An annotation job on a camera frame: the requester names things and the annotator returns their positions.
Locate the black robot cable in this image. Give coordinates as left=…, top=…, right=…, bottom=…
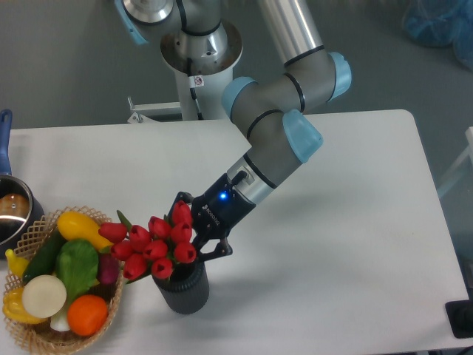
left=186, top=57, right=205, bottom=121

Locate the blue handled saucepan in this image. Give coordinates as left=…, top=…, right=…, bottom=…
left=1, top=109, right=44, bottom=260

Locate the orange fruit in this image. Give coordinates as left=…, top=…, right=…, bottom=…
left=67, top=294, right=108, bottom=337

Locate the blue plastic bag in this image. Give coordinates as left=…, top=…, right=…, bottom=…
left=401, top=1, right=472, bottom=70

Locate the dark grey ribbed vase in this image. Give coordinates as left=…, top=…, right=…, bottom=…
left=152, top=263, right=210, bottom=314

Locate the woven wicker basket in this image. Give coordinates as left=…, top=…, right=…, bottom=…
left=4, top=206, right=124, bottom=354

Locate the white frame at right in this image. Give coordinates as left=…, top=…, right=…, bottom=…
left=437, top=126, right=472, bottom=199

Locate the purple red onion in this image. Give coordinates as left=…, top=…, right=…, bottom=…
left=97, top=254, right=120, bottom=285

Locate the white round onion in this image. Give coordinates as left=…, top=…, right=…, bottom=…
left=22, top=275, right=67, bottom=318

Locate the yellow squash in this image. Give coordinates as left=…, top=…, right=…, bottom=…
left=57, top=211, right=112, bottom=251

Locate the red tulip bouquet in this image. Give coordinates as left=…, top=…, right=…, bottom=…
left=98, top=212, right=197, bottom=283

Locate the yellow bell pepper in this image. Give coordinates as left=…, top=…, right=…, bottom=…
left=2, top=287, right=47, bottom=325

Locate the black device at edge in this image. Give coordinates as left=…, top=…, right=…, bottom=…
left=445, top=300, right=472, bottom=339

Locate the green lettuce leaf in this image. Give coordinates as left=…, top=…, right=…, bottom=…
left=55, top=239, right=99, bottom=305

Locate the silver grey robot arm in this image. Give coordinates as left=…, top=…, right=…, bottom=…
left=115, top=1, right=351, bottom=262

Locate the dark green cucumber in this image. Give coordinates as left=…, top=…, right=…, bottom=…
left=22, top=229, right=67, bottom=284

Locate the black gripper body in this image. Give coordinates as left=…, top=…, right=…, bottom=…
left=191, top=172, right=256, bottom=246

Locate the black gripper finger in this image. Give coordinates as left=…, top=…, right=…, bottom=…
left=169, top=192, right=194, bottom=218
left=197, top=237, right=233, bottom=263

